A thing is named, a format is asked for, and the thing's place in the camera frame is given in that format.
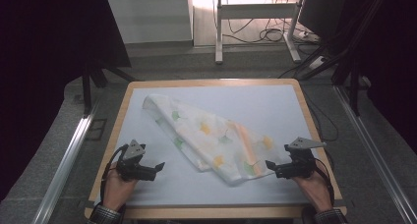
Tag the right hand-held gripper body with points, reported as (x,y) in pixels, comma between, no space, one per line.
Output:
(301,161)

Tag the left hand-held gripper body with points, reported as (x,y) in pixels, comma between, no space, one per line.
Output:
(131,166)

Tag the white leaf-print cloth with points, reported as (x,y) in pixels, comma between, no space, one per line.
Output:
(209,139)

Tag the person's left hand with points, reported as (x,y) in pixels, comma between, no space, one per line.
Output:
(116,189)

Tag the person's right hand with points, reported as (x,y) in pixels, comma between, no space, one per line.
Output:
(314,189)

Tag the pale blue table mat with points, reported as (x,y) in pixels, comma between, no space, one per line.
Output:
(262,109)

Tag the wooden-edged table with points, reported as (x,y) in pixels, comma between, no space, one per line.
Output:
(213,212)

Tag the black metal stand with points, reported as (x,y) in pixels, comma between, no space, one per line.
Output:
(354,93)
(86,93)

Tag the white power strip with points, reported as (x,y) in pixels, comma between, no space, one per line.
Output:
(308,36)
(316,63)

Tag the dark curtain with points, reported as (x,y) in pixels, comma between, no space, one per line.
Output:
(32,70)
(400,70)

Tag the white cabinet panel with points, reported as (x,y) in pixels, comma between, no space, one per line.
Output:
(147,17)

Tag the black monitor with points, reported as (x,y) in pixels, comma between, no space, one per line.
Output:
(321,11)

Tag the aluminium floor rail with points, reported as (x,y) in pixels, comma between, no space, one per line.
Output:
(377,155)
(62,171)

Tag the white desk frame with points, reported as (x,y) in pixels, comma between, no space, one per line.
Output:
(255,11)

